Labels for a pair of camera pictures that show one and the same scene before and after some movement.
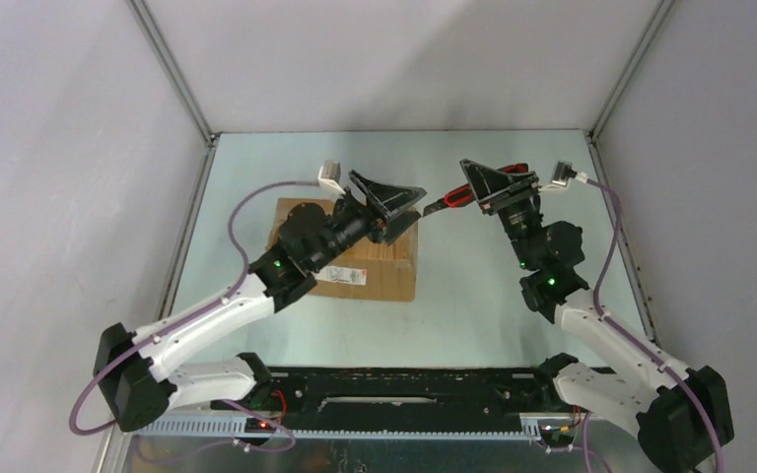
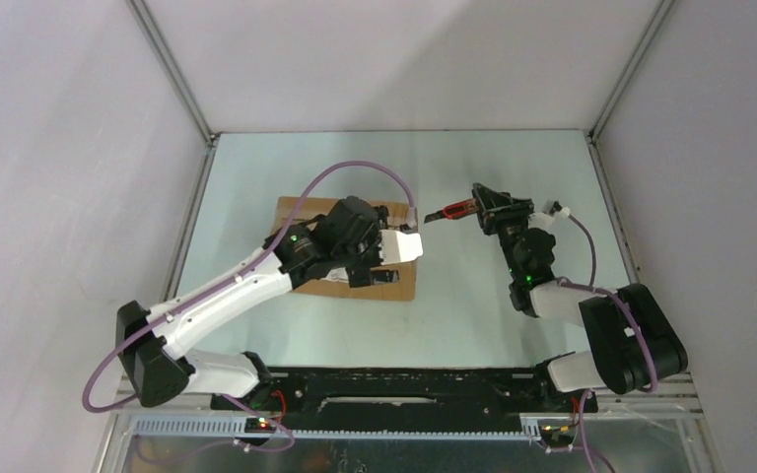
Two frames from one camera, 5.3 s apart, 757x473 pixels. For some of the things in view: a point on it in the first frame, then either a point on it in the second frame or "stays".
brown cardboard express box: [368, 270] stays
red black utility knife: [468, 193] -> [453, 211]
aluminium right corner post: [662, 11] stays
